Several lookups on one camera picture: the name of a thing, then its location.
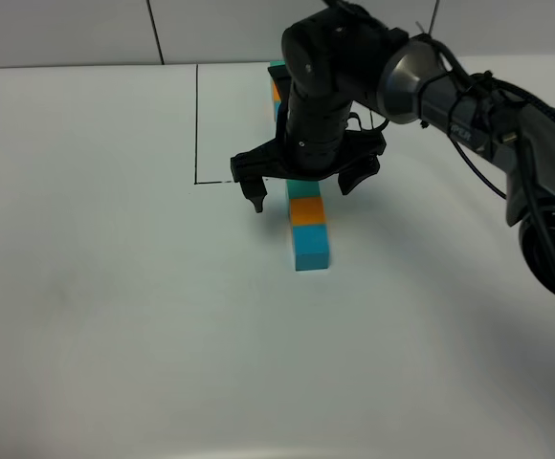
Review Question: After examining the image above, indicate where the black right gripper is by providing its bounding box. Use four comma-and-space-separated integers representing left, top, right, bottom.
231, 85, 386, 213

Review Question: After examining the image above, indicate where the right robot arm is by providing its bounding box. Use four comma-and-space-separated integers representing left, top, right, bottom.
231, 1, 555, 295

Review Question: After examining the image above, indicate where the template orange cube block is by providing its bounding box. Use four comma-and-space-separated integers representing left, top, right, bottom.
272, 81, 281, 102

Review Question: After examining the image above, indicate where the template blue cube block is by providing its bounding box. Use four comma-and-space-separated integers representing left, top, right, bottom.
274, 100, 281, 122

